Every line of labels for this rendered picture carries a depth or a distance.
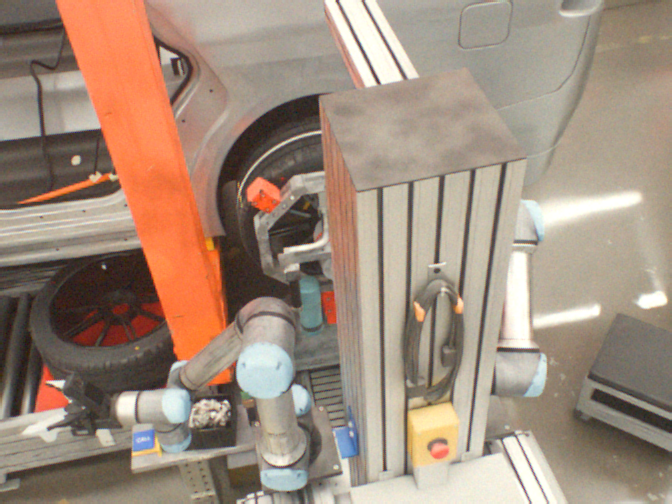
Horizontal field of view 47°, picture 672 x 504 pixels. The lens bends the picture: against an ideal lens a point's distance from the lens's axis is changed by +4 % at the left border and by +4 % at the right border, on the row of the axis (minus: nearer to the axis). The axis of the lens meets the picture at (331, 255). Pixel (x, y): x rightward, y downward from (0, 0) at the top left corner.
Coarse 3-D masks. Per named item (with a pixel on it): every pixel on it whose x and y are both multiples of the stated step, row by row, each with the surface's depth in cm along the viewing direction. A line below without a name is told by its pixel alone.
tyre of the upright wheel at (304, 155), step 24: (312, 120) 263; (264, 144) 265; (288, 144) 257; (312, 144) 254; (240, 168) 274; (264, 168) 257; (288, 168) 252; (312, 168) 253; (240, 192) 269; (240, 216) 265
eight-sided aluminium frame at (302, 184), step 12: (288, 180) 252; (300, 180) 249; (312, 180) 250; (324, 180) 248; (288, 192) 249; (300, 192) 248; (312, 192) 250; (288, 204) 252; (264, 216) 256; (276, 216) 254; (264, 228) 257; (264, 240) 261; (264, 252) 265; (264, 264) 269; (276, 264) 276; (276, 276) 275; (324, 276) 286; (324, 288) 284
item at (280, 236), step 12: (312, 204) 267; (312, 216) 271; (276, 228) 274; (288, 228) 273; (300, 228) 274; (312, 228) 276; (276, 240) 286; (288, 240) 294; (300, 240) 280; (312, 240) 300; (276, 252) 279; (300, 264) 287; (312, 264) 290
